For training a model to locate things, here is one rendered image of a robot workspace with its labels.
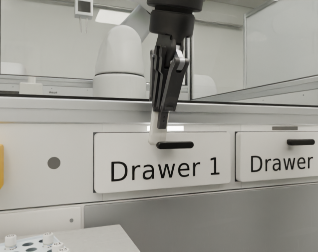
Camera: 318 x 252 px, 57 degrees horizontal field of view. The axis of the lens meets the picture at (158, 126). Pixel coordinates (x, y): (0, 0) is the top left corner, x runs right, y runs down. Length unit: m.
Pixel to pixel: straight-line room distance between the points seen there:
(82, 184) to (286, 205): 0.49
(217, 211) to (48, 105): 0.41
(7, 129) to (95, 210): 0.21
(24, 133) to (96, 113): 0.13
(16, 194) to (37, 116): 0.14
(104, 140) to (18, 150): 0.15
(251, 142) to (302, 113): 0.18
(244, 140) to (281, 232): 0.26
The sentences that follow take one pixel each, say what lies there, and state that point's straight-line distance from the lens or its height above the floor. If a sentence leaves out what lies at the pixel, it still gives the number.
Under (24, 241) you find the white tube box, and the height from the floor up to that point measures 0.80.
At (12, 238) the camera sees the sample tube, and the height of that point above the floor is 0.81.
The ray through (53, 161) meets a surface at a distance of 0.55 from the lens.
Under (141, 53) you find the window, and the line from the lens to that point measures 0.61.
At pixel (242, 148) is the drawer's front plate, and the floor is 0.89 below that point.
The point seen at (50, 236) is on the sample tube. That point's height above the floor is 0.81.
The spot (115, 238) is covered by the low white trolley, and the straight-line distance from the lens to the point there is 0.51.
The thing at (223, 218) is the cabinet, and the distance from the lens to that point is 0.69.
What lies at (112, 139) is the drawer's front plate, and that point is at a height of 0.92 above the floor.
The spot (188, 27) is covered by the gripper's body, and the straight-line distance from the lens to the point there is 0.49.
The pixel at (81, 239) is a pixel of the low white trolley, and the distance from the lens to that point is 0.51.
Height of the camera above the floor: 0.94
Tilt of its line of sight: level
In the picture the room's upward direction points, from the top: straight up
